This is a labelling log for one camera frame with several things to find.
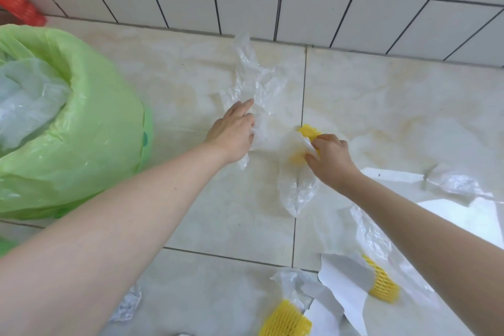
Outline person's right hand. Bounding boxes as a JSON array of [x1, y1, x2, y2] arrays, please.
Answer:
[[303, 133, 361, 193]]

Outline person's left hand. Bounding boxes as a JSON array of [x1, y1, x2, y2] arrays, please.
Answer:
[[204, 98, 256, 165]]

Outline yellow foam net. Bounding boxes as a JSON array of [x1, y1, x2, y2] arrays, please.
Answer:
[[289, 124, 323, 165], [258, 299, 312, 336], [362, 255, 401, 304]]

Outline clear plastic film scraps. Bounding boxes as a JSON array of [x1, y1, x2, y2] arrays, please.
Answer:
[[0, 32, 493, 323]]

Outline white paper scraps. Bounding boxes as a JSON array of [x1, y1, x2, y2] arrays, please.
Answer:
[[108, 254, 375, 336]]

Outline person's right forearm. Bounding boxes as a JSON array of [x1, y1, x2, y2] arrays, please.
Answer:
[[346, 174, 504, 321]]

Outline person's left forearm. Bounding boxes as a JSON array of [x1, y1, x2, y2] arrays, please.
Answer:
[[0, 142, 229, 336]]

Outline red plastic stool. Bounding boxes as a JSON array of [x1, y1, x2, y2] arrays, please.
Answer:
[[0, 0, 47, 27]]

